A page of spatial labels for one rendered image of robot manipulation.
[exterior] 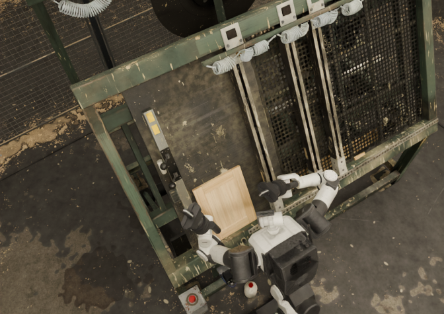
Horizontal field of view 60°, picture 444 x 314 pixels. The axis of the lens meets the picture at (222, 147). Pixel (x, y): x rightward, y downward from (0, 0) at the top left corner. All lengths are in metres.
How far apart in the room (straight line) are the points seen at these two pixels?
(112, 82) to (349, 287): 2.42
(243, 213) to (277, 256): 0.61
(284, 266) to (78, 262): 2.15
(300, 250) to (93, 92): 1.18
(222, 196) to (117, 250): 1.46
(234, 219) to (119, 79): 1.12
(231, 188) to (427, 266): 1.93
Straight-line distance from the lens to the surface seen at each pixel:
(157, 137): 2.00
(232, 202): 2.35
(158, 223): 2.29
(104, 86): 1.82
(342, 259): 3.45
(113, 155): 1.96
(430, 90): 3.10
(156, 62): 1.85
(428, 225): 3.81
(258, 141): 2.21
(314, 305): 2.17
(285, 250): 1.90
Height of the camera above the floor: 3.17
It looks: 56 degrees down
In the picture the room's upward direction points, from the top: 4 degrees counter-clockwise
